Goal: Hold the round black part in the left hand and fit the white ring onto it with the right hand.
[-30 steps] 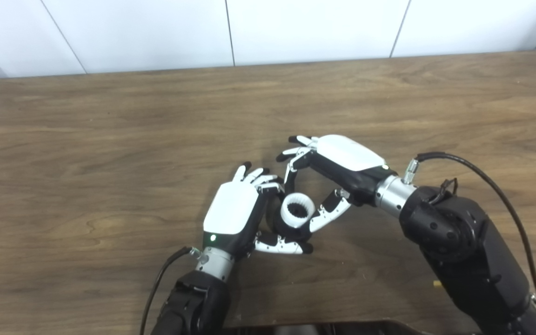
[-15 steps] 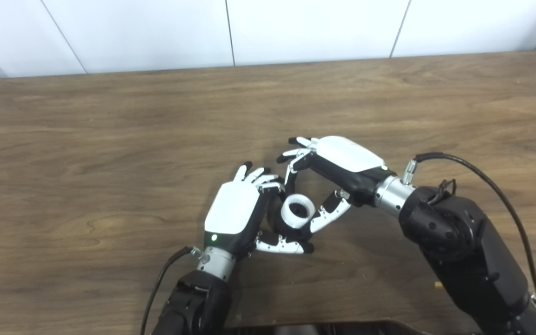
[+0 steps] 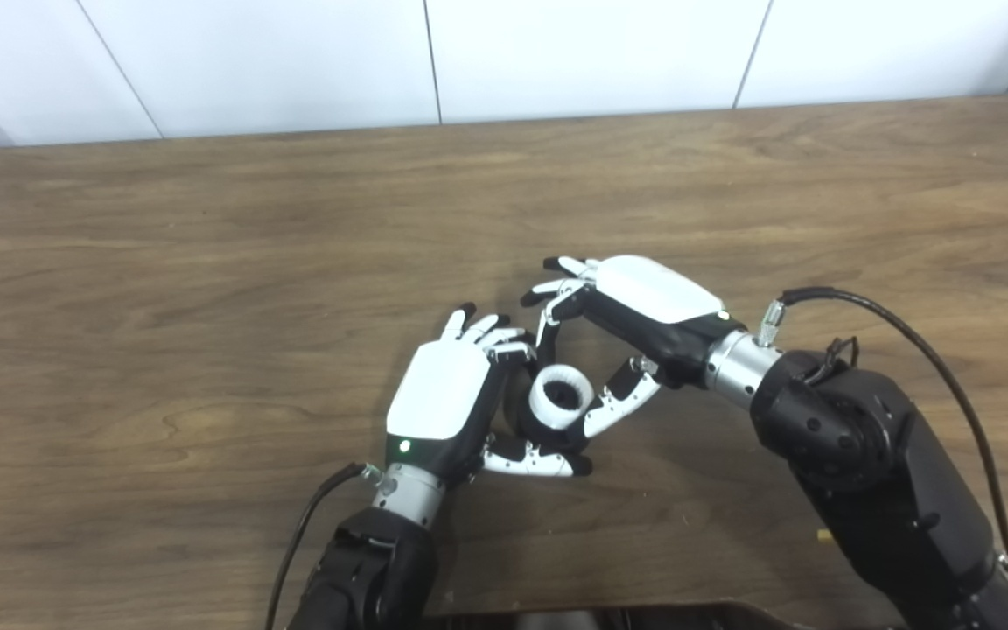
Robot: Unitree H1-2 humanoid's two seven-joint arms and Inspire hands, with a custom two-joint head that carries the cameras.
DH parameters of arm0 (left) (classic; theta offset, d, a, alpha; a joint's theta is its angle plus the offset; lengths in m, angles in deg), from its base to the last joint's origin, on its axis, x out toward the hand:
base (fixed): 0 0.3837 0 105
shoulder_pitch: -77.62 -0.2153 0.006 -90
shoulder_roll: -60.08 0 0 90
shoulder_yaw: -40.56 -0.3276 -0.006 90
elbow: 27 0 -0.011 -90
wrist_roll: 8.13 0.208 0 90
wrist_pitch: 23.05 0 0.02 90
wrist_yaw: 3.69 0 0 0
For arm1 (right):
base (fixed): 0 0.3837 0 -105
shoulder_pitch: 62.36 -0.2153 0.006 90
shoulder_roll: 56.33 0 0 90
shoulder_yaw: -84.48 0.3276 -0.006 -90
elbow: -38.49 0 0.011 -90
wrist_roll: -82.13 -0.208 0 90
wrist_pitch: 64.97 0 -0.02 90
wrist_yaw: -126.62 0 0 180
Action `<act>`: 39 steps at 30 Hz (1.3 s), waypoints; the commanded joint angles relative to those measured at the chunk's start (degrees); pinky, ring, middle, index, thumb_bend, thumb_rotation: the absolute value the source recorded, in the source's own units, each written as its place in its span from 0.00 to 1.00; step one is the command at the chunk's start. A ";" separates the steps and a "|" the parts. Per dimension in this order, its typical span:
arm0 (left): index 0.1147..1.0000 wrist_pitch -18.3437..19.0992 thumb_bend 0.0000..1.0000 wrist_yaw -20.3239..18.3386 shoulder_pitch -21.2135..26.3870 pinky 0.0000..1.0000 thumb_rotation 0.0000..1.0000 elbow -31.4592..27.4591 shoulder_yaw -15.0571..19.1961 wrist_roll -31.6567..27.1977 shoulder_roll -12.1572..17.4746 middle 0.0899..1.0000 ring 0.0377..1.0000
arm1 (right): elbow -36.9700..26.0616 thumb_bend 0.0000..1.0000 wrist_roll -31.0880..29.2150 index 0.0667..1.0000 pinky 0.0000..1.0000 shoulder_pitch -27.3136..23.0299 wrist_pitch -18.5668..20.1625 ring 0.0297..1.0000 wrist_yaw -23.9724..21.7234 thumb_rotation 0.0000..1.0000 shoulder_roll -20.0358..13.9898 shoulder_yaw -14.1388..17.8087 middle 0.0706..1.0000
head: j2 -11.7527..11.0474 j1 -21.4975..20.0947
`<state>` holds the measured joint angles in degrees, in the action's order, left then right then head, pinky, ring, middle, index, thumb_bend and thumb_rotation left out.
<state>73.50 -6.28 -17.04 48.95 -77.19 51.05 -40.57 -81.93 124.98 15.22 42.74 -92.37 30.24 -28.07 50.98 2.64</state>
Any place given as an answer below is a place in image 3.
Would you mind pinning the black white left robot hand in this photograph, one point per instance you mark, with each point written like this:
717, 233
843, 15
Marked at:
443, 394

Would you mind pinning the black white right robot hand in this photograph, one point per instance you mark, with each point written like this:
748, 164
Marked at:
653, 297

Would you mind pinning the round black part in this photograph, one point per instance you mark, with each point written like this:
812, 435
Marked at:
517, 416

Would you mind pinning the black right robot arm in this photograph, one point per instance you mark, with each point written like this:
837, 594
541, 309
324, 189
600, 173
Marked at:
871, 464

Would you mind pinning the black robot torso edge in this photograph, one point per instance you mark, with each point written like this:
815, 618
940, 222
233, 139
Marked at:
609, 618

